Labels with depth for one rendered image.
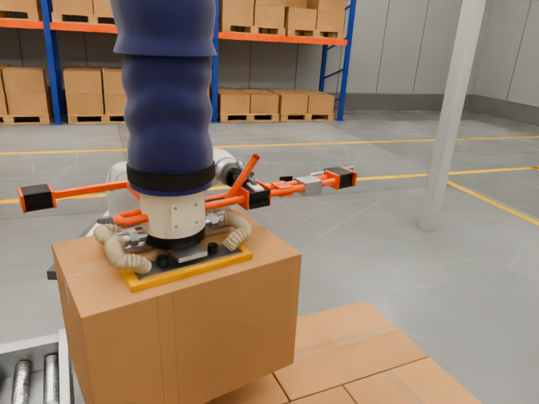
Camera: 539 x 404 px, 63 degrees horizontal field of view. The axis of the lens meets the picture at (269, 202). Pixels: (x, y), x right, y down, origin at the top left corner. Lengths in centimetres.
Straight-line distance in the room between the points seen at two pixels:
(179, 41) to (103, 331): 66
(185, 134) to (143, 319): 45
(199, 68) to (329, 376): 113
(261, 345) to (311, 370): 37
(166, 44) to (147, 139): 22
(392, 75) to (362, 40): 124
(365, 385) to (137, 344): 84
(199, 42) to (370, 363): 126
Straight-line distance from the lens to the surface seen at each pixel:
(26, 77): 836
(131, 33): 105
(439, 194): 428
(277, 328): 136
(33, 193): 136
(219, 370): 133
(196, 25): 104
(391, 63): 1166
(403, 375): 176
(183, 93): 104
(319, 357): 174
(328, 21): 925
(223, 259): 119
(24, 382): 175
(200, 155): 109
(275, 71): 1024
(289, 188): 137
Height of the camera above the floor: 166
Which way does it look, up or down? 21 degrees down
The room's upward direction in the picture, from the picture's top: 4 degrees clockwise
